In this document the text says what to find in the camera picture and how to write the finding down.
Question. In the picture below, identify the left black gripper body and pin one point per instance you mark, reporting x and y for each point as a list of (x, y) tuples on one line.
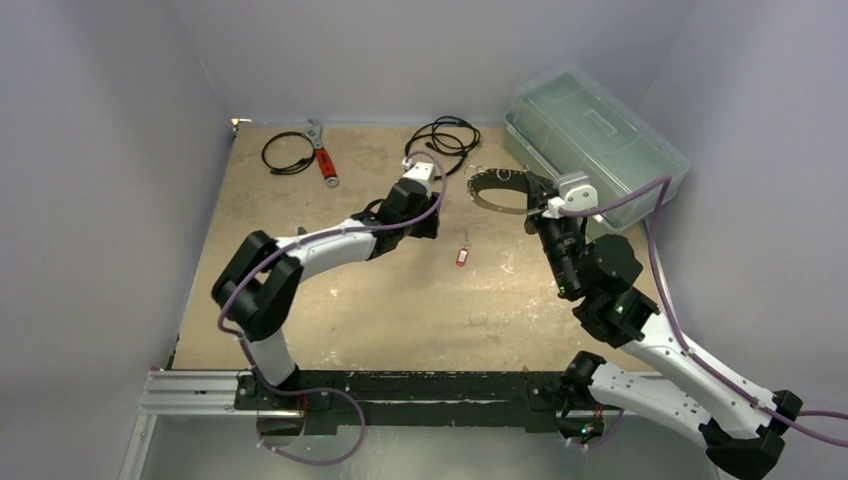
[(424, 229)]

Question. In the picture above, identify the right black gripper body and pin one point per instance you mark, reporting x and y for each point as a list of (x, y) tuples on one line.
[(542, 204)]

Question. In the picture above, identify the large metal keyring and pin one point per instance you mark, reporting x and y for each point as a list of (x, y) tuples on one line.
[(497, 189)]

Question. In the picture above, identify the red tagged key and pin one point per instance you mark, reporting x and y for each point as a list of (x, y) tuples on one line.
[(464, 251)]

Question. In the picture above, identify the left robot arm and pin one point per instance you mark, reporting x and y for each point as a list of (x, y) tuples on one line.
[(256, 290)]

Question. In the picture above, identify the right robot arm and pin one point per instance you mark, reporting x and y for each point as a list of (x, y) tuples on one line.
[(739, 423)]

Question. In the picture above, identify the clear plastic storage box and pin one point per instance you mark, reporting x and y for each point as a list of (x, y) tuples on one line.
[(564, 121)]

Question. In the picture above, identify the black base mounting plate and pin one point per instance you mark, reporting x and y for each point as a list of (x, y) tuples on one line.
[(578, 418)]

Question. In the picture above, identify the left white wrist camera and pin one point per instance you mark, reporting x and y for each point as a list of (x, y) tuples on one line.
[(422, 172)]

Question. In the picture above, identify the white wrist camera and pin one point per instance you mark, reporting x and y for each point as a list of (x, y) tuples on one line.
[(572, 192), (422, 172)]

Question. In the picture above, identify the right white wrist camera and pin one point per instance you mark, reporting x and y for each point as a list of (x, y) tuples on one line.
[(572, 192)]

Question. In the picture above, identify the red handled adjustable wrench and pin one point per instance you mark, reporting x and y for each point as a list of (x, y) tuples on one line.
[(327, 168)]

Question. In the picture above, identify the aluminium frame rail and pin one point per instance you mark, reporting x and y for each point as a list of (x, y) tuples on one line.
[(185, 391)]

